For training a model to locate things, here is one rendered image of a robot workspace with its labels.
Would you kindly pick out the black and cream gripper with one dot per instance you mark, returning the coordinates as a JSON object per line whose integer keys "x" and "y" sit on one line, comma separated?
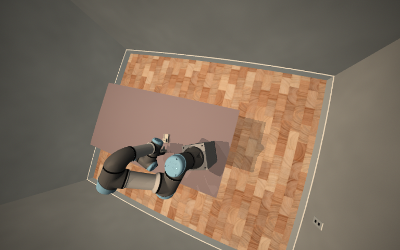
{"x": 162, "y": 151}

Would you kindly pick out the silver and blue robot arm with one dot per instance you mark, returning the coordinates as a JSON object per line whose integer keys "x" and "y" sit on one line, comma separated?
{"x": 114, "y": 174}

